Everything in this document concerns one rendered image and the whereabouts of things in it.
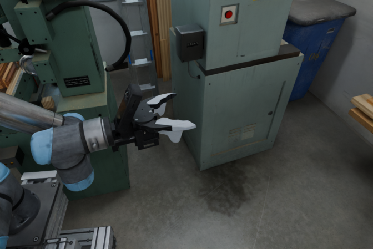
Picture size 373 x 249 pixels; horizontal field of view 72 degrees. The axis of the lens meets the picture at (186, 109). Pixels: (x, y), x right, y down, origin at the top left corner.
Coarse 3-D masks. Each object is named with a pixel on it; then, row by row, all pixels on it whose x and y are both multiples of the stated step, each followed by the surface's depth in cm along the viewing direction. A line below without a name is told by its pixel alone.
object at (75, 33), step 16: (32, 0) 102; (48, 0) 103; (64, 0) 105; (64, 16) 109; (80, 16) 110; (64, 32) 113; (80, 32) 115; (48, 48) 116; (64, 48) 118; (80, 48) 120; (96, 48) 130; (64, 64) 123; (80, 64) 125; (96, 64) 127; (96, 80) 133; (64, 96) 134
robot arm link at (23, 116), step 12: (0, 96) 58; (12, 96) 61; (0, 108) 58; (12, 108) 59; (24, 108) 61; (36, 108) 64; (0, 120) 59; (12, 120) 60; (24, 120) 61; (36, 120) 63; (48, 120) 65; (60, 120) 67; (72, 120) 71; (24, 132) 63; (36, 132) 64
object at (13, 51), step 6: (12, 42) 124; (0, 48) 120; (6, 48) 120; (12, 48) 120; (0, 54) 120; (6, 54) 121; (12, 54) 121; (0, 60) 122; (6, 60) 123; (12, 60) 123; (18, 60) 124
